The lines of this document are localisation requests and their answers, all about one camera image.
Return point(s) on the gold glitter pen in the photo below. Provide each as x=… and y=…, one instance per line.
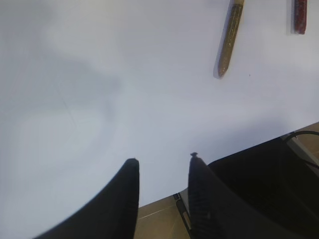
x=228, y=38

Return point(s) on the black base under table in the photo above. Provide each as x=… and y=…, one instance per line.
x=278, y=179

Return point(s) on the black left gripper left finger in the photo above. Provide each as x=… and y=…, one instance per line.
x=111, y=214

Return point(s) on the red glitter pen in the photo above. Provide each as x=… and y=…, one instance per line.
x=300, y=16

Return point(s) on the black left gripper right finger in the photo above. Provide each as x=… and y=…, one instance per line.
x=217, y=213

